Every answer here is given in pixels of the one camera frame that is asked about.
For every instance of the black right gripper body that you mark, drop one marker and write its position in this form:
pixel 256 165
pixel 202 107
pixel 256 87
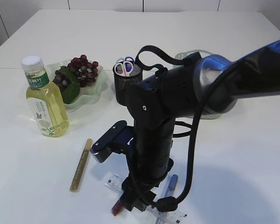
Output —
pixel 143 176

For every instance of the clear plastic ruler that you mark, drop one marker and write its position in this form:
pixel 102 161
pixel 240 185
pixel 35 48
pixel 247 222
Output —
pixel 114 183

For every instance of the pink scissors purple sheath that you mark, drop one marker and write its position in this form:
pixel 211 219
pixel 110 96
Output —
pixel 120 69

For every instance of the blue scissors with sheath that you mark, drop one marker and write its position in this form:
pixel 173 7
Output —
pixel 129 63

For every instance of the yellow tea bottle green label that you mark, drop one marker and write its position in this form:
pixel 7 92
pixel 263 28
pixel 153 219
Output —
pixel 44 99

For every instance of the purple artificial grape bunch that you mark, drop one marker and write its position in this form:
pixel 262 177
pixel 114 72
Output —
pixel 77 74

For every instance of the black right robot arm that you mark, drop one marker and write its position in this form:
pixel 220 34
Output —
pixel 196 86

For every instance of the red glitter pen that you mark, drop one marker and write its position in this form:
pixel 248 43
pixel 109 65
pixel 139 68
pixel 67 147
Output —
pixel 118 207

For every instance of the blue glitter pen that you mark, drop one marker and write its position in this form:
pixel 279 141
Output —
pixel 169 192

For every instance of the gold glitter pen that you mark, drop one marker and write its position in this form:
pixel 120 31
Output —
pixel 80 167

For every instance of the pale green wavy glass plate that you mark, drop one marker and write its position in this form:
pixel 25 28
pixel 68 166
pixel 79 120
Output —
pixel 86 93

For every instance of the black mesh pen holder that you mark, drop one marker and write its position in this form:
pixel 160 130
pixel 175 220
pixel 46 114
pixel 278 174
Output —
pixel 121 83

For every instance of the green plastic woven basket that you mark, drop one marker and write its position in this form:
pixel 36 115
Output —
pixel 203 53

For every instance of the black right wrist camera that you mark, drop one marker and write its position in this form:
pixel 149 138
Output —
pixel 117 139

